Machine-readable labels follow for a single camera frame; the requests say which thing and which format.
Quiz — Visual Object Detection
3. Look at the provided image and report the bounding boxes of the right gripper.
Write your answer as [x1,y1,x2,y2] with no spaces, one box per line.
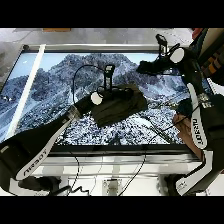
[143,59,174,76]

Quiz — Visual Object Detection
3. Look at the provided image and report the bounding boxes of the black pants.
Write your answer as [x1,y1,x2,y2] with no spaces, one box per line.
[90,83,149,128]

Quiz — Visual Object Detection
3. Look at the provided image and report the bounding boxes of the heap of clothes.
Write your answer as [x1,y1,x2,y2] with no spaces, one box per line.
[190,27,224,88]

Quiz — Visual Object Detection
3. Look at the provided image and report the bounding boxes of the brown garment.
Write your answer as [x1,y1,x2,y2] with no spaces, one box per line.
[172,113,205,162]

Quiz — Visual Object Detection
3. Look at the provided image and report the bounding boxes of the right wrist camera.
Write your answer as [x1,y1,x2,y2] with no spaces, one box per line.
[155,33,169,59]

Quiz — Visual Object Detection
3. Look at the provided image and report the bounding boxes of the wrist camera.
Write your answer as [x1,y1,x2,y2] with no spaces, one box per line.
[155,33,169,59]
[103,64,117,92]

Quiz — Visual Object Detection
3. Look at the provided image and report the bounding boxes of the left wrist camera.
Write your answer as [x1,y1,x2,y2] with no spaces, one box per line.
[103,64,117,92]

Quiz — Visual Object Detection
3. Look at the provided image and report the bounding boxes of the black cable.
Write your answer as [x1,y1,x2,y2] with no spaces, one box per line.
[49,184,92,197]
[72,64,108,104]
[118,116,183,197]

